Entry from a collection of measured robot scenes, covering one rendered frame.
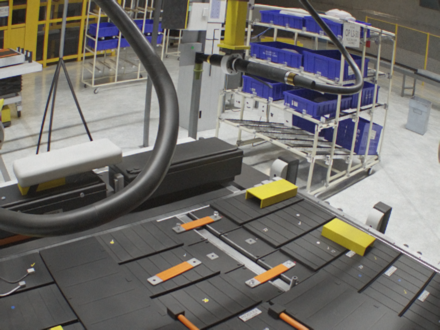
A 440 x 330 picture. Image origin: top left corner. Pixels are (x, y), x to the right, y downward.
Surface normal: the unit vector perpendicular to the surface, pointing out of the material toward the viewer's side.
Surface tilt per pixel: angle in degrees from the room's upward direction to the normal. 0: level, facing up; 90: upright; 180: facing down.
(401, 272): 0
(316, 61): 94
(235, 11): 90
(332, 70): 94
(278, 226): 0
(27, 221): 46
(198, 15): 90
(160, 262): 0
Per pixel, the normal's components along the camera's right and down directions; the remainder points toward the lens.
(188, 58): 0.64, 0.36
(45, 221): 0.17, -0.35
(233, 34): -0.68, 0.24
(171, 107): 0.36, -0.44
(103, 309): 0.08, -0.91
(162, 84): -0.19, -0.15
